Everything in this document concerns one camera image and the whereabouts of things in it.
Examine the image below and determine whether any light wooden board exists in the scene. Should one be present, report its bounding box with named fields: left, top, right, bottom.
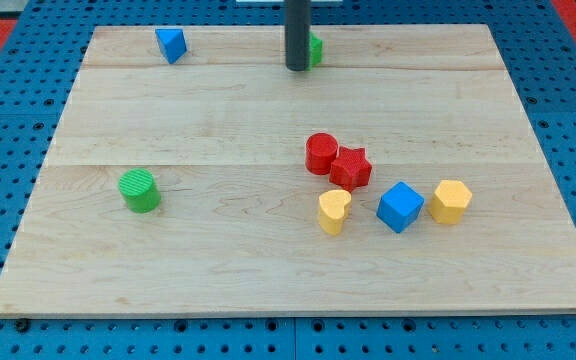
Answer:
left=0, top=24, right=576, bottom=319

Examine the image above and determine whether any blue triangle block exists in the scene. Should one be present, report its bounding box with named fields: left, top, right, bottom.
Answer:
left=155, top=28, right=187, bottom=64

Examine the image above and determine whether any red cylinder block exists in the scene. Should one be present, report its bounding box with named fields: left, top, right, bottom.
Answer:
left=305, top=132, right=338, bottom=175

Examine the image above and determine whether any yellow heart block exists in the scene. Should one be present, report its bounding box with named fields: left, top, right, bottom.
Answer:
left=317, top=189, right=352, bottom=235

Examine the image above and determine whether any red star block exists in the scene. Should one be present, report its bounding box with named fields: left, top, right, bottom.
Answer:
left=329, top=146, right=372, bottom=192

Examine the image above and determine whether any blue cube block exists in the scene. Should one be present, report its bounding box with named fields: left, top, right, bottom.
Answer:
left=376, top=181, right=424, bottom=233

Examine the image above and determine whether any green block behind rod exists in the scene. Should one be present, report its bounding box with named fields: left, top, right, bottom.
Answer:
left=309, top=32, right=324, bottom=69

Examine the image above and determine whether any green cylinder block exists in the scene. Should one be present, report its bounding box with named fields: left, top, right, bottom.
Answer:
left=118, top=168, right=161, bottom=213

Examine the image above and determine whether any yellow hexagon block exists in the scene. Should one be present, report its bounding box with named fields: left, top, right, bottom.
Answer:
left=427, top=180, right=473, bottom=225

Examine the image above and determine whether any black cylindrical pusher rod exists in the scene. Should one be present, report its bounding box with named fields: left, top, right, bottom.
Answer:
left=284, top=0, right=311, bottom=71

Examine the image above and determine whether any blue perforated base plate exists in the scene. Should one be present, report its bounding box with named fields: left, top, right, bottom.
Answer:
left=0, top=1, right=576, bottom=359

